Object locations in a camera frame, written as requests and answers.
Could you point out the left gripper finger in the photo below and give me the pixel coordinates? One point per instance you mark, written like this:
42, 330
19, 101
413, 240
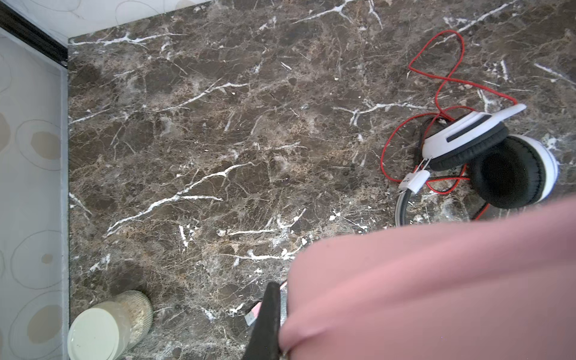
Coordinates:
263, 343

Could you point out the pink headset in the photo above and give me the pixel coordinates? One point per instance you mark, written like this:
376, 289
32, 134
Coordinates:
493, 289

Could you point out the white black headphones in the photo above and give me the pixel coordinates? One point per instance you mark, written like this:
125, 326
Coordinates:
506, 170

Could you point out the left black corner post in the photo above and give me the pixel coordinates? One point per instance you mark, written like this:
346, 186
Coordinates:
24, 30

